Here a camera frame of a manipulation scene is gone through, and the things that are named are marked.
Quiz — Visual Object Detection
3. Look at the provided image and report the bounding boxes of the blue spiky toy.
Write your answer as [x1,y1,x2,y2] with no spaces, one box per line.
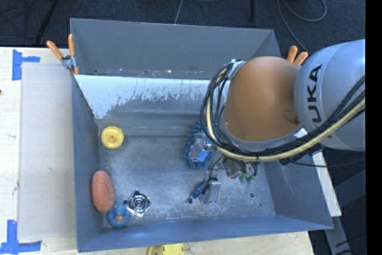
[183,121,216,170]

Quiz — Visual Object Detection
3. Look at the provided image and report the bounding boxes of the pale flat board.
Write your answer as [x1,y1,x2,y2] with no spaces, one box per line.
[17,62,79,244]

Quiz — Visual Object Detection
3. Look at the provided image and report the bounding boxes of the blue toy duck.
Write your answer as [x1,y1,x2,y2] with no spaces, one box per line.
[107,201,131,228]

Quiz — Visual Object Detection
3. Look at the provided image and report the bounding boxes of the grey metal bin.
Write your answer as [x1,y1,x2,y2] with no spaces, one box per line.
[69,17,334,253]

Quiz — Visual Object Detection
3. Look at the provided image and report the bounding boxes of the yellow plastic wheel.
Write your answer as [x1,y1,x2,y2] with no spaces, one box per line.
[100,125,125,150]

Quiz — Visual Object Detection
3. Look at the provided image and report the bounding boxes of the orange toy corn cob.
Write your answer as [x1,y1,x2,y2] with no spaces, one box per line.
[91,170,115,213]

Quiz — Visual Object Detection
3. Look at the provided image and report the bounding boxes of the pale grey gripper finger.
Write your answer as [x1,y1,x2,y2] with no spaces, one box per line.
[190,133,214,162]
[204,178,222,204]

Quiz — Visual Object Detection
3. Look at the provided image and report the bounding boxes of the blue thin stick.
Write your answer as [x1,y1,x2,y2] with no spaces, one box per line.
[189,183,207,204]

